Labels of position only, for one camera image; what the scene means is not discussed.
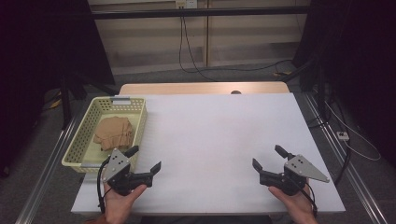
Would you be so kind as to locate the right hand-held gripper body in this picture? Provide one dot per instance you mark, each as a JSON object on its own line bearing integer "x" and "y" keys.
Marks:
{"x": 299, "y": 169}

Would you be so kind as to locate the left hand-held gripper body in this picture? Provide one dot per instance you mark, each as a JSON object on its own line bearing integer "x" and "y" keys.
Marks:
{"x": 116, "y": 169}

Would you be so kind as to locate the tan cloth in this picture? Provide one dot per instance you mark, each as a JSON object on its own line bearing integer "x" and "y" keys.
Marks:
{"x": 113, "y": 133}

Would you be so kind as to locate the pale yellow plastic basket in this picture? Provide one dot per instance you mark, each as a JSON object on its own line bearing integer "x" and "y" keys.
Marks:
{"x": 77, "y": 137}

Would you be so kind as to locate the person's left hand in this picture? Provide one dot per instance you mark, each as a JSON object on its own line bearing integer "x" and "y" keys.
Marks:
{"x": 118, "y": 207}

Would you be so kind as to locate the person's right hand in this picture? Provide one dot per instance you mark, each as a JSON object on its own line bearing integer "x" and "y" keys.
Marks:
{"x": 297, "y": 207}

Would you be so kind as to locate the white power strip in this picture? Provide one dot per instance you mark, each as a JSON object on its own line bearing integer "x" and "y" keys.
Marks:
{"x": 342, "y": 135}

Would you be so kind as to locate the black metal stand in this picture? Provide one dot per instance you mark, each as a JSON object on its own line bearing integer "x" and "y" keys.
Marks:
{"x": 320, "y": 93}
{"x": 65, "y": 102}

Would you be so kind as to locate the black curtain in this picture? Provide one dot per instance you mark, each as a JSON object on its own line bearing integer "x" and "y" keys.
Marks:
{"x": 37, "y": 46}
{"x": 364, "y": 46}

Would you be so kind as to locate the black horizontal metal bar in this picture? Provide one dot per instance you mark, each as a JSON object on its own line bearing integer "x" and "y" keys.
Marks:
{"x": 199, "y": 12}

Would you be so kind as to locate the aluminium floor rail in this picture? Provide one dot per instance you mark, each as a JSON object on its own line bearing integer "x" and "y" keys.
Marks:
{"x": 351, "y": 174}
{"x": 49, "y": 165}

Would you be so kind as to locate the white wall socket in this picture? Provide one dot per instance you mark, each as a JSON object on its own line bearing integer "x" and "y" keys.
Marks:
{"x": 186, "y": 3}

